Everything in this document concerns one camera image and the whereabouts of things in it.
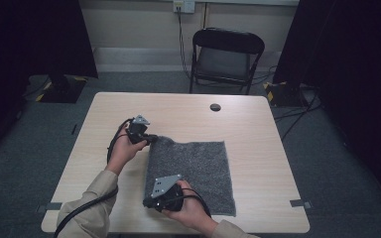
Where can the black floor tape mark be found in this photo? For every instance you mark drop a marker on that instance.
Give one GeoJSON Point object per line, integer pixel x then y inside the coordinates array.
{"type": "Point", "coordinates": [74, 129]}

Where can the black stand base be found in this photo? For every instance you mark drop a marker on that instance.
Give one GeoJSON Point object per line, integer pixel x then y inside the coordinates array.
{"type": "Point", "coordinates": [284, 95]}
{"type": "Point", "coordinates": [63, 91]}

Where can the person's right hand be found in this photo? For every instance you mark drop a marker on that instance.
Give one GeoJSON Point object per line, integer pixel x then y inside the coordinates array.
{"type": "Point", "coordinates": [191, 211]}

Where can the black folding chair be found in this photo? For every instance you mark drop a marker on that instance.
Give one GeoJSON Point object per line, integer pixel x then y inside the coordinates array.
{"type": "Point", "coordinates": [226, 62]}

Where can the dark curtain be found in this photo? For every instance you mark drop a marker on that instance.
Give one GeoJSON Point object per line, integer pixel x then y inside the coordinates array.
{"type": "Point", "coordinates": [354, 66]}
{"type": "Point", "coordinates": [29, 39]}

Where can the grey towel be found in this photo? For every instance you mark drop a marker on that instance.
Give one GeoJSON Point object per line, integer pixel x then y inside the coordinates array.
{"type": "Point", "coordinates": [195, 165]}

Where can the white wall outlet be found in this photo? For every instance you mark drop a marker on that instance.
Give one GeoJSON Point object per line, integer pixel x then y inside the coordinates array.
{"type": "Point", "coordinates": [184, 6]}

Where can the person's left hand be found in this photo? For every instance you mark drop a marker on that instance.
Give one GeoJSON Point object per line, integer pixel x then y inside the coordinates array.
{"type": "Point", "coordinates": [122, 153]}

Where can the grey tape strip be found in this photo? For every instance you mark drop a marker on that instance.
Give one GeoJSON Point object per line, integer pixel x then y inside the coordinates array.
{"type": "Point", "coordinates": [300, 203]}
{"type": "Point", "coordinates": [51, 207]}

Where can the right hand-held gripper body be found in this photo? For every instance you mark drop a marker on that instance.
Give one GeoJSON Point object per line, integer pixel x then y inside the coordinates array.
{"type": "Point", "coordinates": [167, 195]}

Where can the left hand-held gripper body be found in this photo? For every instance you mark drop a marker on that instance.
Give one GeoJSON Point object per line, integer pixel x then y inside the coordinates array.
{"type": "Point", "coordinates": [137, 130]}

